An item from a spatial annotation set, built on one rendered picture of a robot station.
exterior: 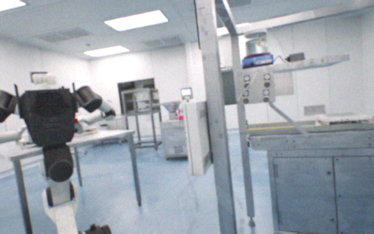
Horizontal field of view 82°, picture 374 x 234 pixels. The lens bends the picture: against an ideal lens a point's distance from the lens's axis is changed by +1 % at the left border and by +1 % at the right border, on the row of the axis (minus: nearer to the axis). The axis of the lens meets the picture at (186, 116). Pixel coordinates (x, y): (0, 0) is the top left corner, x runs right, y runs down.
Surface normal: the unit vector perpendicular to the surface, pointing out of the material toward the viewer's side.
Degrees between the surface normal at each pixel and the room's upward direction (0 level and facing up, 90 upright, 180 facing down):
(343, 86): 90
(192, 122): 90
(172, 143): 89
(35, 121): 104
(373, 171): 90
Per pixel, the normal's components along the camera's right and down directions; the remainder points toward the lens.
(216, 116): -0.33, 0.11
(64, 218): 0.34, -0.69
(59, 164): 0.58, -0.01
